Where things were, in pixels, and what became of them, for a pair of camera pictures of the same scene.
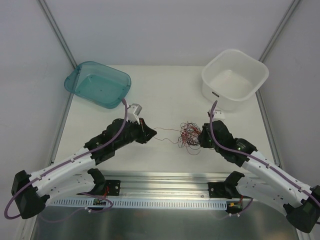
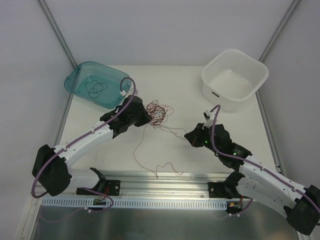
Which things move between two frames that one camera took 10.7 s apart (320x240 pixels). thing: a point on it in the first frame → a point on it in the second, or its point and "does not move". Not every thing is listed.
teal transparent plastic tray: [98, 84] does not move
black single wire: [166, 138] → [94, 88]
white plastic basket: [231, 76] does not move
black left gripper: [143, 131] → [139, 114]
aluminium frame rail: [159, 184] does not move
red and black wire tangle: [189, 132] → [158, 114]
